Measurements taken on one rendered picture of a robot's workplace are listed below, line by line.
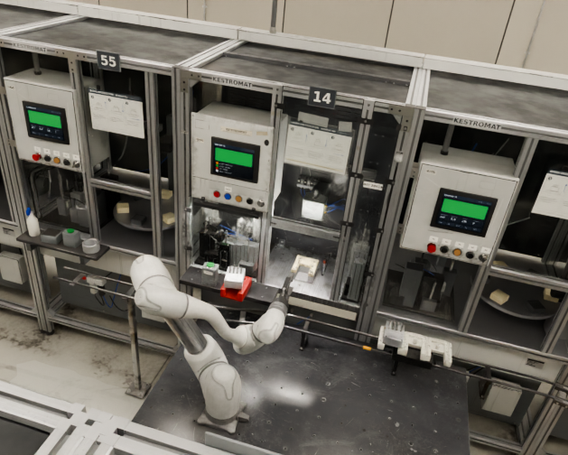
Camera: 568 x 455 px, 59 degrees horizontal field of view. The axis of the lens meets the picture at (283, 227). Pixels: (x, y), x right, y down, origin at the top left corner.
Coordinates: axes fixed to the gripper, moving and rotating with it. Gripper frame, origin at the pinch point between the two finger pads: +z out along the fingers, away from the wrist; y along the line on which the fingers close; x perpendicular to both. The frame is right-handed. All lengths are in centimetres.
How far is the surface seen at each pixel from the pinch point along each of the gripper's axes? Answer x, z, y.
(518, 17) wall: -124, 379, 93
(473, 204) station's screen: -75, 18, 53
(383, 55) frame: -18, 100, 94
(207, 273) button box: 47.5, 7.9, -12.6
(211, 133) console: 51, 21, 62
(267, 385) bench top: 0, -27, -44
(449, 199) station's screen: -64, 18, 53
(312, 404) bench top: -24, -31, -44
